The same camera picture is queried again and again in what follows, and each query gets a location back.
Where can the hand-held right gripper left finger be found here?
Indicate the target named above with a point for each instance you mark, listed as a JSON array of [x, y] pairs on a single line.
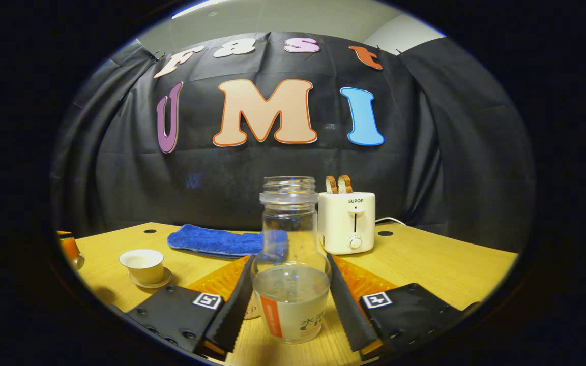
[[234, 315]]

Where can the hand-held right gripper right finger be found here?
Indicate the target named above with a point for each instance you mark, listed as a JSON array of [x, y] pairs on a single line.
[[349, 315]]

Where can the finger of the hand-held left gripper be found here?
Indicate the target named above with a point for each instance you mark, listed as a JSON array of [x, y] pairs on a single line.
[[69, 248]]

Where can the clear glass water bottle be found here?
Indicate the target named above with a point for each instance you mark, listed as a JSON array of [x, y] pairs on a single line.
[[290, 300]]

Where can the cream ceramic teacup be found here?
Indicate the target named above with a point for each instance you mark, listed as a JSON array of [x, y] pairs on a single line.
[[143, 267]]

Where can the blue towel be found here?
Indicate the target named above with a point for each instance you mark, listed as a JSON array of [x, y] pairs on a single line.
[[211, 240]]

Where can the cream ceramic saucer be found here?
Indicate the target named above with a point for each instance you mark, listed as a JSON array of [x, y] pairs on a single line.
[[163, 280]]

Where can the white toaster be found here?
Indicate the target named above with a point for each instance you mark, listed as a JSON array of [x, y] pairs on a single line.
[[346, 223]]

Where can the toast slice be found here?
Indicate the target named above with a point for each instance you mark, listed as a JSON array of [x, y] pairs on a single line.
[[331, 185], [345, 184]]

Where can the black backdrop cloth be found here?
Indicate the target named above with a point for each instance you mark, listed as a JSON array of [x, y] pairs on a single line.
[[252, 168]]

